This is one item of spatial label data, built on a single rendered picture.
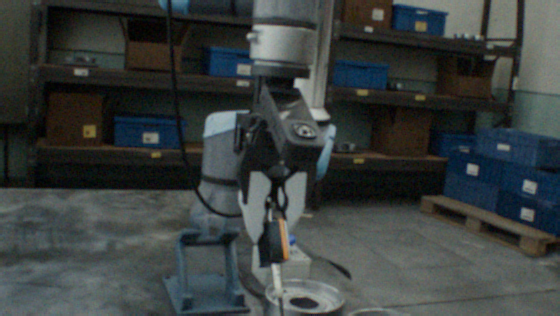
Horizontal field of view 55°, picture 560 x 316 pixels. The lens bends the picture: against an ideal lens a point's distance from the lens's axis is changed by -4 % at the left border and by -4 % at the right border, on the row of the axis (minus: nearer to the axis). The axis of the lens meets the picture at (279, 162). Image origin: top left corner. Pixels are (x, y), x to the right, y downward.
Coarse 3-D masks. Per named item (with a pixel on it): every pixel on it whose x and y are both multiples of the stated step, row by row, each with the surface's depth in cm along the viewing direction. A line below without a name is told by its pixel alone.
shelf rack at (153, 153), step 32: (32, 0) 348; (64, 0) 356; (96, 0) 362; (128, 0) 369; (32, 32) 352; (32, 64) 356; (32, 96) 360; (32, 128) 364; (32, 160) 367; (64, 160) 375; (96, 160) 383; (128, 160) 390; (160, 160) 398; (192, 160) 406
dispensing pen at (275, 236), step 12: (264, 228) 66; (276, 228) 65; (264, 240) 66; (276, 240) 65; (264, 252) 66; (276, 252) 64; (264, 264) 65; (276, 264) 65; (276, 276) 65; (276, 288) 64
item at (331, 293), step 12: (288, 288) 77; (300, 288) 77; (312, 288) 77; (324, 288) 77; (264, 300) 73; (288, 300) 73; (300, 300) 75; (312, 300) 74; (336, 300) 74; (264, 312) 72; (276, 312) 69; (288, 312) 68; (300, 312) 68; (312, 312) 68; (324, 312) 68; (336, 312) 69
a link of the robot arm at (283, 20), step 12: (264, 0) 61; (276, 0) 61; (288, 0) 60; (300, 0) 61; (312, 0) 62; (264, 12) 61; (276, 12) 61; (288, 12) 61; (300, 12) 61; (312, 12) 62; (264, 24) 62; (276, 24) 61; (288, 24) 61; (300, 24) 61; (312, 24) 62
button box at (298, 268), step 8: (256, 248) 88; (296, 248) 90; (256, 256) 88; (296, 256) 86; (304, 256) 86; (256, 264) 88; (288, 264) 84; (296, 264) 84; (304, 264) 85; (256, 272) 87; (264, 272) 84; (288, 272) 84; (296, 272) 85; (304, 272) 85; (264, 280) 84; (272, 280) 84
